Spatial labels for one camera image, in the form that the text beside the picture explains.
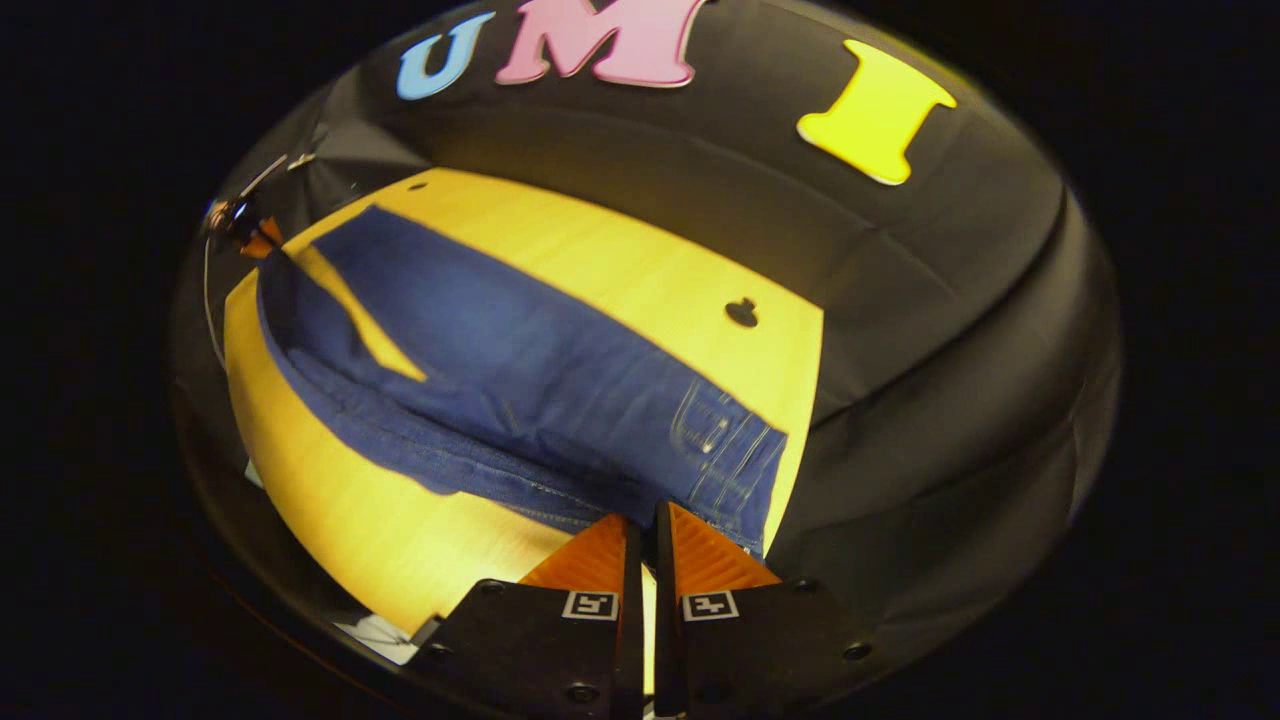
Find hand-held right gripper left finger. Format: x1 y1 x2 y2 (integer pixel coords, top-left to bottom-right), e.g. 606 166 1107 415
410 514 647 720

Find blue denim jeans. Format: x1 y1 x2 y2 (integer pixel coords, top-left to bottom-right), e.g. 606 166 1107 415
255 205 791 561

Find black backdrop cloth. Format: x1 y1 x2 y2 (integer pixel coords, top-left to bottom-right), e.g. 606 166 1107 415
170 0 1123 693

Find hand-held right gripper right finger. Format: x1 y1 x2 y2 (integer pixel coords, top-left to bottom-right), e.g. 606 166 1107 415
654 500 883 720

